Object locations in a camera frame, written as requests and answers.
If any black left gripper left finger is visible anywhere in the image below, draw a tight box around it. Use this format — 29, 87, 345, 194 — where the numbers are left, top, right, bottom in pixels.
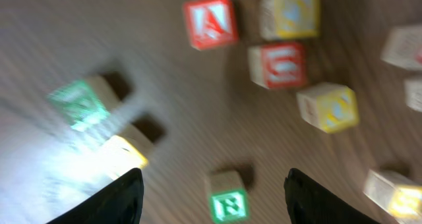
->
48, 168, 144, 224

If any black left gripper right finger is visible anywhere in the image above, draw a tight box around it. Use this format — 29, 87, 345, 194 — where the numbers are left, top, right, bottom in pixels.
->
284, 168, 378, 224

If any yellow O block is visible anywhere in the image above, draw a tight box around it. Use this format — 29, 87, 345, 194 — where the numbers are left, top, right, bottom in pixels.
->
260, 0, 320, 40
98, 124, 154, 180

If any green B block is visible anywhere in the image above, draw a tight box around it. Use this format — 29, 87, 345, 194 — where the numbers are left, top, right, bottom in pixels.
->
206, 170, 249, 223

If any yellow S block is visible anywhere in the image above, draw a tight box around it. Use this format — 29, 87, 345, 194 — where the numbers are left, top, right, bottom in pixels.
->
363, 169, 421, 224

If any yellow block near centre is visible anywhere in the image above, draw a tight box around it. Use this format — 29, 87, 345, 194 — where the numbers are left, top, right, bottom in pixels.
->
297, 82, 359, 134

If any green R block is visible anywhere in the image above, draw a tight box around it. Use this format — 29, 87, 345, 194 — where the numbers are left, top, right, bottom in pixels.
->
47, 75, 121, 132

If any red U block centre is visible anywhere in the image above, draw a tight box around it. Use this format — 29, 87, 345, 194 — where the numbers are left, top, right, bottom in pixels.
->
248, 42, 307, 89

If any blue L block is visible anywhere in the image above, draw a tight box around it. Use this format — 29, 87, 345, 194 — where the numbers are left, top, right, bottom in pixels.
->
404, 75, 421, 112

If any red I block left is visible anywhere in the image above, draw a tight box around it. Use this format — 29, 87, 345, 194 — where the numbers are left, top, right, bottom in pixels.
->
380, 24, 421, 70

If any red A block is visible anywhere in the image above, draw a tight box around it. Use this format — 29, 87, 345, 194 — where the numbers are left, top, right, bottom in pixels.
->
183, 0, 239, 51

